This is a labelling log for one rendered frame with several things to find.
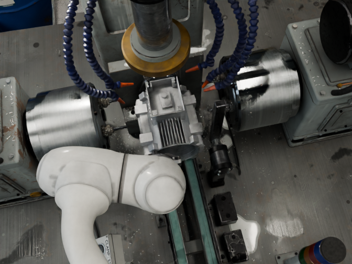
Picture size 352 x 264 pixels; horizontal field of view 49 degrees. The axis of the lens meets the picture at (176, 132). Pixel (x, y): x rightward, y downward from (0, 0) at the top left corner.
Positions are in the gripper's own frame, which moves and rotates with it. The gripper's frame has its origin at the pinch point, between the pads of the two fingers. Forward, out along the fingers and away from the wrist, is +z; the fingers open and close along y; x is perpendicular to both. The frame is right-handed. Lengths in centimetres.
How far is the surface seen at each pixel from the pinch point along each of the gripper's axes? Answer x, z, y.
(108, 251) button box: 20.8, -9.7, 17.3
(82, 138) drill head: -9.5, 2.9, 19.7
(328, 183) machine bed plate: 26, 20, -58
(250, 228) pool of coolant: 33.6, 15.6, -26.6
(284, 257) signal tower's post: 43, 9, -35
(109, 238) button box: 17.9, -7.9, 16.6
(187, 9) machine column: -41.4, 11.2, -18.8
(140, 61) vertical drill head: -26.8, -11.1, -1.2
